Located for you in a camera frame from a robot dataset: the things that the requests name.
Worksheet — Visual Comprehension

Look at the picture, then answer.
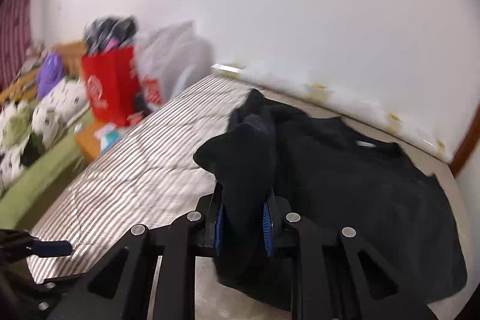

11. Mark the red paper bag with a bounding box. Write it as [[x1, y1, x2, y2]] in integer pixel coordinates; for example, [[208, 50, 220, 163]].
[[80, 46, 166, 128]]

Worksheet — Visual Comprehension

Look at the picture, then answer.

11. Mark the striped bed cover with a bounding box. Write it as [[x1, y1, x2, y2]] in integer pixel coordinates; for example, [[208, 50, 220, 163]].
[[28, 75, 469, 320]]

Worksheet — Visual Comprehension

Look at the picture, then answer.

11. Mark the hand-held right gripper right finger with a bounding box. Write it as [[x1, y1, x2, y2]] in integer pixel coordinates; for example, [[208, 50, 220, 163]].
[[262, 193, 437, 320]]

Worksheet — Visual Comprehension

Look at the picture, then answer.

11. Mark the red striped curtain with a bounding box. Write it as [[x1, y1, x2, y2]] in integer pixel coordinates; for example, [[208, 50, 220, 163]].
[[0, 0, 40, 88]]

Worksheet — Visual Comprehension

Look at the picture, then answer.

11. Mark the green blanket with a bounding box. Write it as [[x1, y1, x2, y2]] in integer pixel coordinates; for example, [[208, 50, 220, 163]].
[[0, 109, 99, 231]]

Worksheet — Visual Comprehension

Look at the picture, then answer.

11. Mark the black sweatshirt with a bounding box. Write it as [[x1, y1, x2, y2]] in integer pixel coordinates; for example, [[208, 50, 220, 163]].
[[193, 88, 469, 310]]

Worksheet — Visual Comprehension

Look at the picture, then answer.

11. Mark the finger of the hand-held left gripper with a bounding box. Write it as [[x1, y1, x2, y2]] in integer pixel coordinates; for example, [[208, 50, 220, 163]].
[[0, 228, 74, 263], [0, 264, 91, 320]]

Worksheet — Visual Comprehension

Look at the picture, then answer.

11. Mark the orange cardboard box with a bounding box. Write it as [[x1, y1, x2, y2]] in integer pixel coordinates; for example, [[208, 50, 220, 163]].
[[74, 121, 126, 164]]

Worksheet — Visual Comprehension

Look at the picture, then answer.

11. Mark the white panda print quilt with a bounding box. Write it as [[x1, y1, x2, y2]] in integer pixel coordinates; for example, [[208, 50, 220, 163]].
[[0, 78, 91, 189]]

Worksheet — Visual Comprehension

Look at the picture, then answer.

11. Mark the grey plastic bag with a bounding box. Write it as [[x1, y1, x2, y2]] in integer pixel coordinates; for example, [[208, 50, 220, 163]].
[[133, 20, 215, 104]]

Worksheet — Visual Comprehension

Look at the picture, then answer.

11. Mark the white pillow roll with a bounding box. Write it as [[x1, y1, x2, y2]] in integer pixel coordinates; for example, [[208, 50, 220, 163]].
[[212, 60, 449, 165]]

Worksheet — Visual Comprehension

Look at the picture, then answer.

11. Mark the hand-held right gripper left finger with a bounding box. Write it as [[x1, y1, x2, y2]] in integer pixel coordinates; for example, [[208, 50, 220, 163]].
[[47, 189, 226, 320]]

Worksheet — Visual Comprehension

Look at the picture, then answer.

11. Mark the dark clothes pile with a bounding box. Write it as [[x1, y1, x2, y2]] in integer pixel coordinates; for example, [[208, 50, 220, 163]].
[[83, 16, 139, 54]]

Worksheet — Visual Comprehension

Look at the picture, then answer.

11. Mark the brown wooden door frame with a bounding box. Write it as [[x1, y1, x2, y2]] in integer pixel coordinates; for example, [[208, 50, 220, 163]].
[[448, 123, 480, 179]]

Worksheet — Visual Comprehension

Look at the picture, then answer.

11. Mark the purple plastic bag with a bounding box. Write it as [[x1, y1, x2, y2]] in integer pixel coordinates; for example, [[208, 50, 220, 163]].
[[36, 52, 66, 100]]

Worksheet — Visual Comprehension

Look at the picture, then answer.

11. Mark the brown cardboard box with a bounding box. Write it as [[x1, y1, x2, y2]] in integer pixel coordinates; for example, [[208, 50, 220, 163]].
[[52, 41, 89, 76]]

